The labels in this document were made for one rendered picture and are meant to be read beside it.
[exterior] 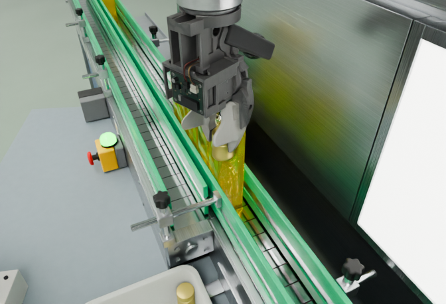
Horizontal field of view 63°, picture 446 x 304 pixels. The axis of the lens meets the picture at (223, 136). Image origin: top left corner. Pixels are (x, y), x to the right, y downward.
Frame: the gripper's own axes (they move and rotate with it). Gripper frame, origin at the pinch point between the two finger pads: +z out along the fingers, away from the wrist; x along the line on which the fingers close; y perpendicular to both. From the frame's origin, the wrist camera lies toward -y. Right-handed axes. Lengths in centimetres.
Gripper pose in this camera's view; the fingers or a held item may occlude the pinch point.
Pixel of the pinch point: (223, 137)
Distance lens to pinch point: 54.5
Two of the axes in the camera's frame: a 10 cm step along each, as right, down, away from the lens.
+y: -6.5, 4.7, -6.0
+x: 7.6, 3.9, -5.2
